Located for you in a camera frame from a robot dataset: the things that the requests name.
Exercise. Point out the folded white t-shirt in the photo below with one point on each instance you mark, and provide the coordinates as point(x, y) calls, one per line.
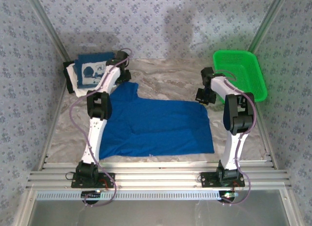
point(80, 90)

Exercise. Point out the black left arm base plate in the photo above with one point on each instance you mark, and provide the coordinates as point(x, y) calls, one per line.
point(109, 183)

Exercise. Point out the plain royal blue t-shirt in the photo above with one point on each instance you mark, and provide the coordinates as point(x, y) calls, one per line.
point(158, 128)

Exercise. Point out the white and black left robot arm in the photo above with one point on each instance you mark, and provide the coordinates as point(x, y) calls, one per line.
point(93, 138)

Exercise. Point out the controller board with led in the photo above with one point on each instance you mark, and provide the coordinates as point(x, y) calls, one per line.
point(229, 194)
point(91, 194)

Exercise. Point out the folded navy printed t-shirt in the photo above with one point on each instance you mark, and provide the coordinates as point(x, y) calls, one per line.
point(90, 72)

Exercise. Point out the folded black t-shirt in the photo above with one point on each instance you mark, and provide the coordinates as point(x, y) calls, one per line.
point(67, 76)

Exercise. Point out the aluminium corner post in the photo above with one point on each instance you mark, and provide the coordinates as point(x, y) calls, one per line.
point(48, 28)
point(267, 23)

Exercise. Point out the green plastic mesh basket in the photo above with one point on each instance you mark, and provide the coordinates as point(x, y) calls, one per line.
point(243, 69)

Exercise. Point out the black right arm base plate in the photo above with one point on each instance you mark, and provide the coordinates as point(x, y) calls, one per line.
point(207, 182)

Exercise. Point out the right controller board with LED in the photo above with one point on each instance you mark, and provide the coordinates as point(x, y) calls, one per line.
point(229, 194)

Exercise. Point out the aluminium mounting rail frame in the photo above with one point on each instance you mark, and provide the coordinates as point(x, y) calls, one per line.
point(156, 177)

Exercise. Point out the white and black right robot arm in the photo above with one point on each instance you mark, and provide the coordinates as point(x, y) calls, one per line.
point(231, 148)

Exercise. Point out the left controller board with LED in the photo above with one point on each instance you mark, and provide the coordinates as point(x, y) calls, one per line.
point(91, 194)

